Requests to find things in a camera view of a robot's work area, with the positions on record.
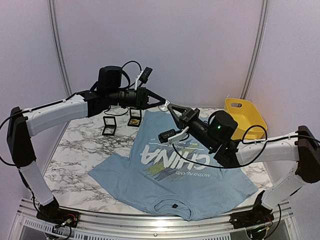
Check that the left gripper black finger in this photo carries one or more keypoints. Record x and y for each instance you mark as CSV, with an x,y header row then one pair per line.
x,y
155,104
152,95

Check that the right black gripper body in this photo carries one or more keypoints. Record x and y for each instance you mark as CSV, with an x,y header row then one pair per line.
x,y
194,114

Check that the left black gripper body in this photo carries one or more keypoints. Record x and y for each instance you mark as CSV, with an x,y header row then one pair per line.
x,y
138,102

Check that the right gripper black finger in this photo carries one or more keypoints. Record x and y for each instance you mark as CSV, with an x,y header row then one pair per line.
x,y
178,110
178,120

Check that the black brooch box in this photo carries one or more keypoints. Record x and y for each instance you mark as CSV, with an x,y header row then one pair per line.
x,y
135,117
110,126

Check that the light blue printed t-shirt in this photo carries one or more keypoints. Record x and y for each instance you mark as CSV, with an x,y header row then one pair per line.
x,y
182,179

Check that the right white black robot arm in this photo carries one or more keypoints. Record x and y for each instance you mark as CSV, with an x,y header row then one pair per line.
x,y
216,135

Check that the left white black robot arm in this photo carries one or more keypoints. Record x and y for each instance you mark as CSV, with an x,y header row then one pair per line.
x,y
23,124

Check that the yellow plastic basket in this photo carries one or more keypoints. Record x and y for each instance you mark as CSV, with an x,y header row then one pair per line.
x,y
245,114

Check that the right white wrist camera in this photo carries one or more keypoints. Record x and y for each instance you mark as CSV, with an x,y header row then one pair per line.
x,y
174,136

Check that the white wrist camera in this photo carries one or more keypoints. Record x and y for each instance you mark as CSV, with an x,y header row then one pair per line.
x,y
142,77
174,136

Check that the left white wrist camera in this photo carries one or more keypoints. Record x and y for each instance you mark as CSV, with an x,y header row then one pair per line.
x,y
142,77

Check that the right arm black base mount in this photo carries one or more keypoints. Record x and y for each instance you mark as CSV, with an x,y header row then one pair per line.
x,y
257,215

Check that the right aluminium wall post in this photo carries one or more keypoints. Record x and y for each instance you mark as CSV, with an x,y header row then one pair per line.
x,y
262,23

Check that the aluminium wall post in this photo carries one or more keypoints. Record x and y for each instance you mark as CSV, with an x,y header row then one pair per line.
x,y
262,23
52,12

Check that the left aluminium wall post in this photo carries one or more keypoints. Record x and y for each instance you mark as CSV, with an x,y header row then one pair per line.
x,y
52,12

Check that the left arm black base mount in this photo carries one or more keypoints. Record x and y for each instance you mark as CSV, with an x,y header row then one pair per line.
x,y
52,213

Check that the aluminium front frame rail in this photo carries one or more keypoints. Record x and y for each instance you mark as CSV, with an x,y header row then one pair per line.
x,y
116,226

